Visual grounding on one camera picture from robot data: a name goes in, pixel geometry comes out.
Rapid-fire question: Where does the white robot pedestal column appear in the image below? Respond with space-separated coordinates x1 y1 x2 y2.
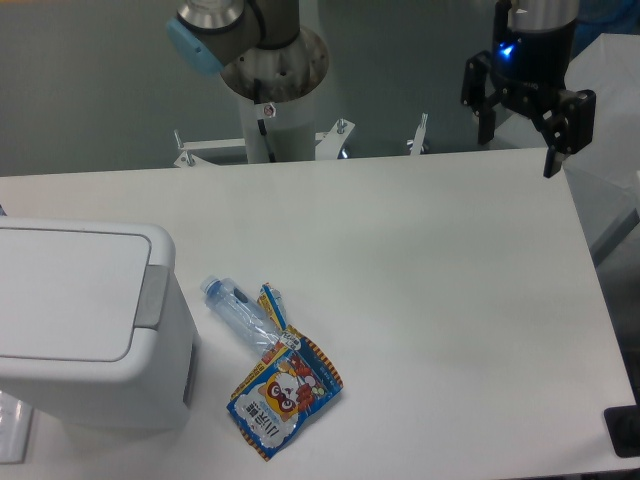
237 94 316 164

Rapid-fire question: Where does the black clamp at table edge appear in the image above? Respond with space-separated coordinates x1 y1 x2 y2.
604 405 639 458

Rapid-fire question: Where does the clear crushed plastic bottle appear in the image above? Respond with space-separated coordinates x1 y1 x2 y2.
201 276 280 356

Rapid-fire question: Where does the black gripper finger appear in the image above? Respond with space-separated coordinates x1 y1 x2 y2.
531 89 596 178
461 51 503 145

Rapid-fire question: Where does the white plastic trash can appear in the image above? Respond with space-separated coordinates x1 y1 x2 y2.
1 217 200 429

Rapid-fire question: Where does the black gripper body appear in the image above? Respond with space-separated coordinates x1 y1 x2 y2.
488 1 579 120

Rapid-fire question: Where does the blue cartoon snack bag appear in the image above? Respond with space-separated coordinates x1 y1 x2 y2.
227 283 343 461

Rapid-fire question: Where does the black cable on pedestal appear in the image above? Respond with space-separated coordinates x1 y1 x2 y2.
252 77 277 164

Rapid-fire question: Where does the white pedestal base bracket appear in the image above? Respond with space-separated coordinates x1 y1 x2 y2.
173 113 430 168

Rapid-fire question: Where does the grey robot arm with blue cap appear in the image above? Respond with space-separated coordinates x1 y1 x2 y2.
166 1 596 178

